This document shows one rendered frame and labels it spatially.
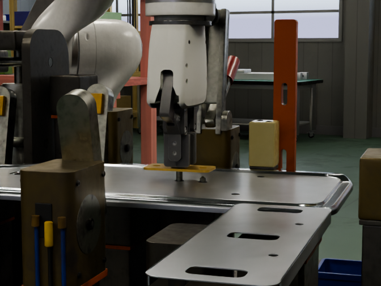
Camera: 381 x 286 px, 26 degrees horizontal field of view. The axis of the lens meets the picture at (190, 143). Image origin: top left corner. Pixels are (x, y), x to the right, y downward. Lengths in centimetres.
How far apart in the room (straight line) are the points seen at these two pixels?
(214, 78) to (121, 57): 55
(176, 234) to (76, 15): 82
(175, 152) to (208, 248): 33
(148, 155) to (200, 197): 561
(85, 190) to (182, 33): 24
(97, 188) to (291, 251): 25
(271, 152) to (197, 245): 42
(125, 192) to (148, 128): 555
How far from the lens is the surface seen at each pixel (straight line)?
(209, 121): 113
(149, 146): 650
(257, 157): 110
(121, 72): 167
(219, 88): 113
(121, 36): 167
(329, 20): 1106
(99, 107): 120
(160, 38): 96
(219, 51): 114
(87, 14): 157
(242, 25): 1149
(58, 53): 132
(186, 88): 96
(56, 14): 161
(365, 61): 1064
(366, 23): 1064
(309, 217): 81
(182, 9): 96
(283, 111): 113
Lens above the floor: 116
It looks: 7 degrees down
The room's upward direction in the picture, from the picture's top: straight up
